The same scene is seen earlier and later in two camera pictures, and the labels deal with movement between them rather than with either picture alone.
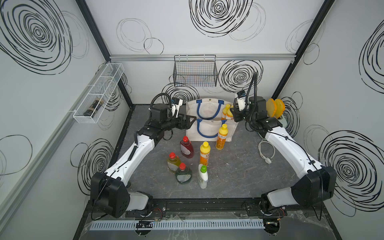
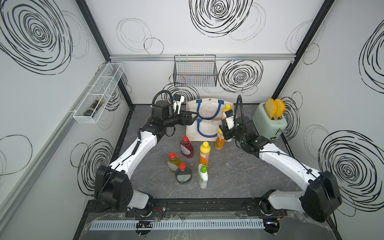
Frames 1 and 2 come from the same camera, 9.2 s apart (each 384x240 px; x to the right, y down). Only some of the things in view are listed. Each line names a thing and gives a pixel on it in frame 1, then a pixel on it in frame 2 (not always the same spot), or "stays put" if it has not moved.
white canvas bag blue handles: [208, 112] stays put
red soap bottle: [186, 147] stays put
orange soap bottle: [221, 139] stays put
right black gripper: [236, 115] → [225, 131]
